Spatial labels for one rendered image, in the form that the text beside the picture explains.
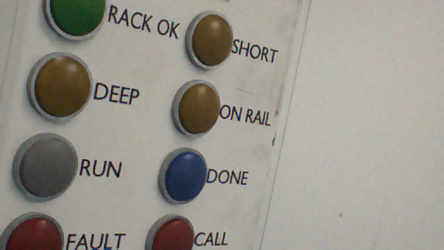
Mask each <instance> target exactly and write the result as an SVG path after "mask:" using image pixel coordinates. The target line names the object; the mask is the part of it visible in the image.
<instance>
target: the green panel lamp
mask: <svg viewBox="0 0 444 250"><path fill-rule="evenodd" d="M49 8H50V12H51V15H52V18H53V20H54V21H55V24H56V25H57V27H58V28H59V29H60V30H61V31H63V32H64V33H65V34H68V35H71V36H85V35H87V34H88V33H91V32H92V31H93V30H95V29H96V27H97V26H99V25H100V23H101V21H102V18H103V17H104V13H105V9H106V1H105V0H49Z"/></svg>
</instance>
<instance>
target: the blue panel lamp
mask: <svg viewBox="0 0 444 250"><path fill-rule="evenodd" d="M205 180H206V165H205V162H204V161H203V160H202V159H201V156H199V155H198V154H197V153H194V152H191V151H186V152H185V153H181V154H179V155H178V156H176V157H175V158H174V160H172V161H171V164H170V165H169V167H168V168H167V172H166V178H165V186H166V190H167V193H168V194H169V195H170V197H171V198H172V199H174V200H175V201H189V200H191V199H192V198H194V197H195V196H197V195H198V193H199V192H200V191H201V189H202V187H203V186H204V185H205Z"/></svg>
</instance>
